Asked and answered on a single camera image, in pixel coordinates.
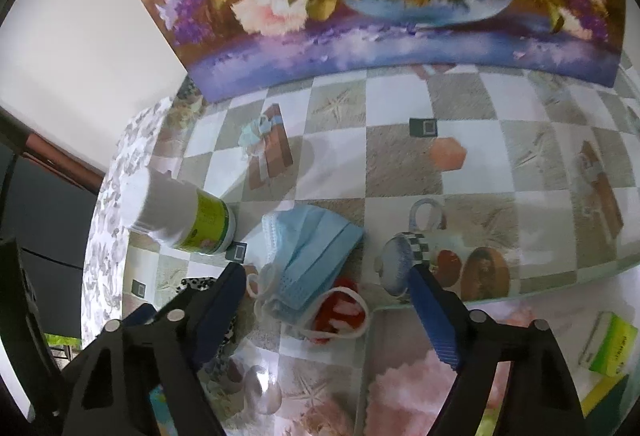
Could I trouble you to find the pink fluffy cloth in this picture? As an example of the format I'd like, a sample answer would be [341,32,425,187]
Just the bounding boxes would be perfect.
[364,347,511,436]

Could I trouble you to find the red fuzzy hair tie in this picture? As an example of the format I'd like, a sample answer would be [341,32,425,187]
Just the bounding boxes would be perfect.
[304,276,371,345]

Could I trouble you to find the blue face mask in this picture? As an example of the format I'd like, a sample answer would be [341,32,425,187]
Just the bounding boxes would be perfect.
[247,204,363,326]

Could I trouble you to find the leopard print scrunchie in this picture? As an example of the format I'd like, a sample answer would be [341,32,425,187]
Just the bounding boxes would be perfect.
[178,277,244,367]

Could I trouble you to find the teal rimmed white tray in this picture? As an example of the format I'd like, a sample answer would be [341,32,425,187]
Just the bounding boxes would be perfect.
[357,234,639,435]

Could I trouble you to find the white pill bottle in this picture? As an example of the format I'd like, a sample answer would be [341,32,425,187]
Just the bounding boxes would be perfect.
[120,167,235,255]

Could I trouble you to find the dark cabinet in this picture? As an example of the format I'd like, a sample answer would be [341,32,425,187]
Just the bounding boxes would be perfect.
[1,111,103,338]

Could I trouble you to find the checkered printed tablecloth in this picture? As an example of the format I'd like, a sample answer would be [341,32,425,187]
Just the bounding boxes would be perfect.
[121,50,640,436]

